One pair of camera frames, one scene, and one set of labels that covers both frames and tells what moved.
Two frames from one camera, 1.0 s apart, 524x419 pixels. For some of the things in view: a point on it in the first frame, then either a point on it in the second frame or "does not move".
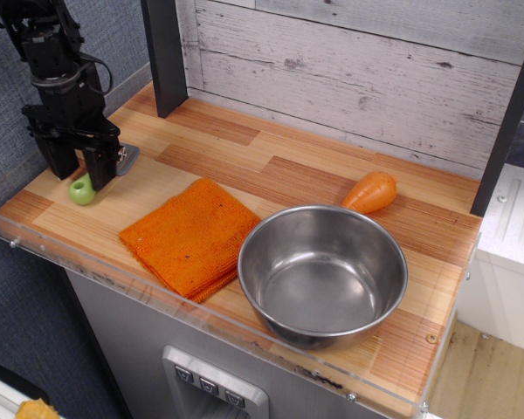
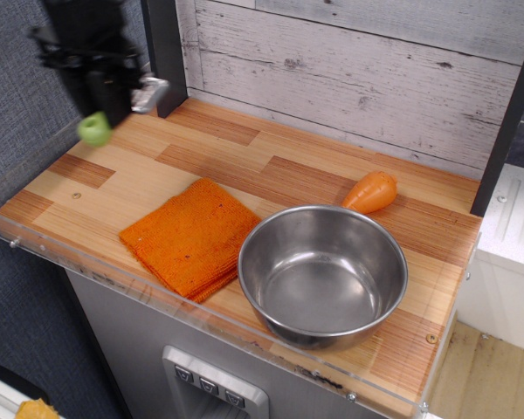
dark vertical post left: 163,31 does not move
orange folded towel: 194,243 does not move
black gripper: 74,112 -> 90,34
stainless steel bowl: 321,278 does not move
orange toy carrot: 371,193 does not move
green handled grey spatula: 82,192 -> 94,128
